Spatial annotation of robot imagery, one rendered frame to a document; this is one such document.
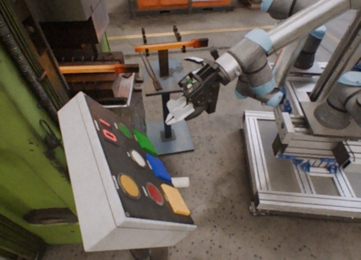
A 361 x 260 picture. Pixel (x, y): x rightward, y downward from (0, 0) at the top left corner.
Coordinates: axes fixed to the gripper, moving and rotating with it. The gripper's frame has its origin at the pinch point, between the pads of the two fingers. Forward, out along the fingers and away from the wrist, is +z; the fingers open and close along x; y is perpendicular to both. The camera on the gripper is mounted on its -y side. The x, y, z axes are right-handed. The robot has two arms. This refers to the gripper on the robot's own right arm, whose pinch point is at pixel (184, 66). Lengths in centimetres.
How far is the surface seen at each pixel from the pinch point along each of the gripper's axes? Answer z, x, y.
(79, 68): 46.4, -0.6, -0.7
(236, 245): -32, -50, 100
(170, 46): 6.1, 30.0, 5.3
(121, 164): 17, -61, -16
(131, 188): 14, -67, -16
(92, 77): 40.0, -5.3, 1.1
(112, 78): 31.6, -6.2, 1.1
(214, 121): -35, 61, 100
